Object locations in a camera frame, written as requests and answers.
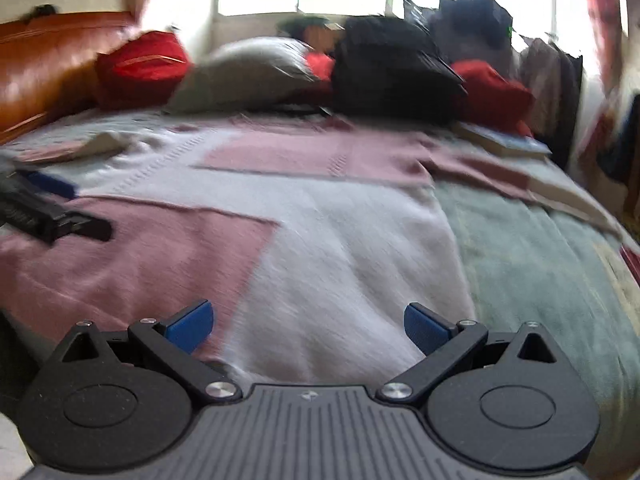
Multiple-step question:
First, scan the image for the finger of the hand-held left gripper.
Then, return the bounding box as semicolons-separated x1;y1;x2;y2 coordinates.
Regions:
15;169;78;200
0;176;112;245

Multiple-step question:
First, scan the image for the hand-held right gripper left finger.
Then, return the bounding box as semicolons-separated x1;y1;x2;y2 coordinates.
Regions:
47;299;242;407

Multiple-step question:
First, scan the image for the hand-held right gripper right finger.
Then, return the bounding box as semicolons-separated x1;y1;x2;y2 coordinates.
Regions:
376;303;571;406

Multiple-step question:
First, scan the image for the metal clothes rack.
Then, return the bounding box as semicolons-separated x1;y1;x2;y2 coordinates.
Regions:
400;0;586;161

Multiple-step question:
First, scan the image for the wooden headboard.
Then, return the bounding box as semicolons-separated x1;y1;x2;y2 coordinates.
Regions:
0;10;138;143

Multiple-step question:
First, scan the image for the green plaid bedspread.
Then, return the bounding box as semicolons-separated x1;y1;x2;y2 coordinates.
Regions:
0;105;640;480

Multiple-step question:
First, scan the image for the red pillow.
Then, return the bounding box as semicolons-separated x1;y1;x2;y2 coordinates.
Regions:
95;30;193;111

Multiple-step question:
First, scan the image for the blue cover book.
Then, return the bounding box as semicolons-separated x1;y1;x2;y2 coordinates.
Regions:
457;122;553;158

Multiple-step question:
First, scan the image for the grey pillow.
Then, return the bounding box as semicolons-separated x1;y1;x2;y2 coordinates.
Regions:
167;37;321;113

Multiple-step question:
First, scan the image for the black backpack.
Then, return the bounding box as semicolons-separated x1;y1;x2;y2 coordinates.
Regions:
330;15;468;123

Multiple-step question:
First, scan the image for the beige hanging shirt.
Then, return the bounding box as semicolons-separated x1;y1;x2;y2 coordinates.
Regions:
520;37;563;146

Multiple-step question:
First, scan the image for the dark hanging garment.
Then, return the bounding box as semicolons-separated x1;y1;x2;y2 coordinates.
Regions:
557;52;583;161

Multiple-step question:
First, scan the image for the green box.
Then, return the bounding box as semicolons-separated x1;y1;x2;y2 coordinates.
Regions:
277;16;346;34

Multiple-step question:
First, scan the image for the dark bundle on rack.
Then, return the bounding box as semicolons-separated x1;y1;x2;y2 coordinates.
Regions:
432;0;516;66

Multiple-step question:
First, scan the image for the orange patterned curtain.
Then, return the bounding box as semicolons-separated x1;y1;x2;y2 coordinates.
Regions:
575;0;640;126

